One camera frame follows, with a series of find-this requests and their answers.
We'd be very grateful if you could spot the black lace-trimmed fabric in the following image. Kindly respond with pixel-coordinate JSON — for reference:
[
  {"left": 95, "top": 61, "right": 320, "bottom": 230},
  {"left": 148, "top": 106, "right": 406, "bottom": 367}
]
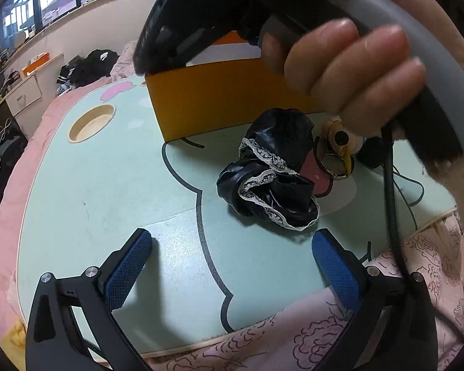
[{"left": 216, "top": 108, "right": 319, "bottom": 232}]

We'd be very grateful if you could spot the black clothes pile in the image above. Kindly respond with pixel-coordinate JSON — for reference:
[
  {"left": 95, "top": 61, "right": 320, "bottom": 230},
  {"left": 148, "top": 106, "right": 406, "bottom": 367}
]
[{"left": 56, "top": 49, "right": 119, "bottom": 96}]

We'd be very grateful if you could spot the person's right hand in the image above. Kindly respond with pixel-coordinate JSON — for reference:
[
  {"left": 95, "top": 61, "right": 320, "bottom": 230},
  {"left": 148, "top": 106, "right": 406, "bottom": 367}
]
[{"left": 260, "top": 0, "right": 464, "bottom": 140}]

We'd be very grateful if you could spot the white drawer cabinet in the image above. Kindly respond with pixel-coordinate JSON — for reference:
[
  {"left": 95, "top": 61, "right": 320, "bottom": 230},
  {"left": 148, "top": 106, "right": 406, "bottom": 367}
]
[{"left": 5, "top": 54, "right": 64, "bottom": 118}]

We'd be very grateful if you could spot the small orange box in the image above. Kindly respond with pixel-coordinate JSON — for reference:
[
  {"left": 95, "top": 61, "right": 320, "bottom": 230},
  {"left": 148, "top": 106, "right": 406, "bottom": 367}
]
[{"left": 22, "top": 52, "right": 50, "bottom": 77}]

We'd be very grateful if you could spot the pink floral quilt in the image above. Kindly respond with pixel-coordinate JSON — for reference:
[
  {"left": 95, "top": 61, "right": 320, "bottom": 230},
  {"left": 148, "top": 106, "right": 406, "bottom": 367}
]
[{"left": 0, "top": 40, "right": 464, "bottom": 371}]

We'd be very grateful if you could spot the orange cardboard box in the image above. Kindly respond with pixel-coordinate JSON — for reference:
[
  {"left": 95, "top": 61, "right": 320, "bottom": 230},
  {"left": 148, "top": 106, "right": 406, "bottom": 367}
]
[{"left": 145, "top": 31, "right": 321, "bottom": 142}]

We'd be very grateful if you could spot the black cable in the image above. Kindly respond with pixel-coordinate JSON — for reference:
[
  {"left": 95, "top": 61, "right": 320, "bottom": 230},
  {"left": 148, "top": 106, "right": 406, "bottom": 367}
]
[{"left": 364, "top": 126, "right": 464, "bottom": 341}]

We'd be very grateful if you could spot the brown plush keychain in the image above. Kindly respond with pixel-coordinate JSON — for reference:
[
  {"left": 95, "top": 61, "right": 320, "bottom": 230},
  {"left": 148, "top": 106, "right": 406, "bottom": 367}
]
[{"left": 313, "top": 118, "right": 365, "bottom": 179}]

